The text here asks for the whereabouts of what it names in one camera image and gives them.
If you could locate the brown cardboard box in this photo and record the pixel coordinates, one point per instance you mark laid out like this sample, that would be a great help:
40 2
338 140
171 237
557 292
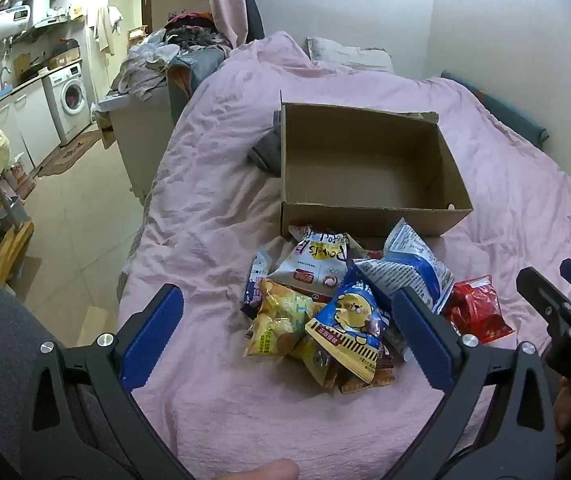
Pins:
365 170

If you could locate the white water heater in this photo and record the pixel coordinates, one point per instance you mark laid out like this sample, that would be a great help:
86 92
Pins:
10 22

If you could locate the blue white snack packet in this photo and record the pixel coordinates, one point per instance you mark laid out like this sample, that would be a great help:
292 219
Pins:
410 260

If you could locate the hanging white towel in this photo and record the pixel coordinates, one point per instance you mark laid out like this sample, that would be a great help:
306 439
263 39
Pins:
105 27

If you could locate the patterned floor rug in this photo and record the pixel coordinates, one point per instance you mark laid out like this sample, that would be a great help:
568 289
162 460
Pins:
70 152

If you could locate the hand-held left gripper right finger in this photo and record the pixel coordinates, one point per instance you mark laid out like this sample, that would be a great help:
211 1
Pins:
423 340

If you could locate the white yellow-label snack packet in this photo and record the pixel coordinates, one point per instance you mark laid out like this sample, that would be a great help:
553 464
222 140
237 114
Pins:
310 265

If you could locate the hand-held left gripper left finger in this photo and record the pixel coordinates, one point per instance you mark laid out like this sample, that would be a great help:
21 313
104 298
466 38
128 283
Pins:
153 340

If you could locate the yellow biscuit packet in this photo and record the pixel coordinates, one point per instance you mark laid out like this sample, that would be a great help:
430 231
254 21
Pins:
278 320

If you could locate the blue bear snack packet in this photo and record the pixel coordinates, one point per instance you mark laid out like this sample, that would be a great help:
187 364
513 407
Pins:
350 315

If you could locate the small brown carton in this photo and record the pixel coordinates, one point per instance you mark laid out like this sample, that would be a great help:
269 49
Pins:
65 60

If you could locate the red snack packet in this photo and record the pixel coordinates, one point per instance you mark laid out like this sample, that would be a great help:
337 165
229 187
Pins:
480 310

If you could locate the grey pillow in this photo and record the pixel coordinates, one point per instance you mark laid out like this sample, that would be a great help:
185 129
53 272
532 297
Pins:
350 55

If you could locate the white kitchen cabinet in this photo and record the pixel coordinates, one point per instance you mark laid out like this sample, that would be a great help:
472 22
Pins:
30 120

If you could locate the dark upright panel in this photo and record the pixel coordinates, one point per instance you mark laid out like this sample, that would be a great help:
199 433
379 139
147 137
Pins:
253 5

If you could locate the pink blanket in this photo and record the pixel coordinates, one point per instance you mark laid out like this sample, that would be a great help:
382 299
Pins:
215 200

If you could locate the orange brown snack packet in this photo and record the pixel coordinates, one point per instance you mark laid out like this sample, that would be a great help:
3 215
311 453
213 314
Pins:
383 375

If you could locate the person's right hand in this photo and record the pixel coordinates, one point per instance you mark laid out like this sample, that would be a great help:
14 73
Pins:
568 405

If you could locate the person's left hand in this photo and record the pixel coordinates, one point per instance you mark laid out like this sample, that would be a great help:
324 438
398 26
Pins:
260 471

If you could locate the white storage box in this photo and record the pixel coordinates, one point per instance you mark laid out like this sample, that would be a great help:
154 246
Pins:
140 135

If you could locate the plain yellow snack packet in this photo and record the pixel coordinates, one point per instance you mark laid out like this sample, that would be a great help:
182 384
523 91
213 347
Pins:
315 360

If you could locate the wooden rack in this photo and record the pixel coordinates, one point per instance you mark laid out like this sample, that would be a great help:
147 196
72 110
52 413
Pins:
10 245

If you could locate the teal cushion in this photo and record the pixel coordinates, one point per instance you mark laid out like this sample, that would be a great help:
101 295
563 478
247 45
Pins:
510 115

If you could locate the white washing machine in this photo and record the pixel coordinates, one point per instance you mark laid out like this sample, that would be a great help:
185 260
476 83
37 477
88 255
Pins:
68 97

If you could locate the dark snack packet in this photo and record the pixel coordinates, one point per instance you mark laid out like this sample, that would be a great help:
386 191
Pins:
255 285

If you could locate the pile of clothes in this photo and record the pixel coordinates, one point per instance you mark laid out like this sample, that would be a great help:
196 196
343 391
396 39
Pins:
190 35

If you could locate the grey striped cloth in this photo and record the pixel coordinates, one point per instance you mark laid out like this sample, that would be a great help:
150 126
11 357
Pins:
265 152

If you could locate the pink curtain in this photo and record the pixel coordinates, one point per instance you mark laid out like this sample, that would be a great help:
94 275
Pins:
223 0

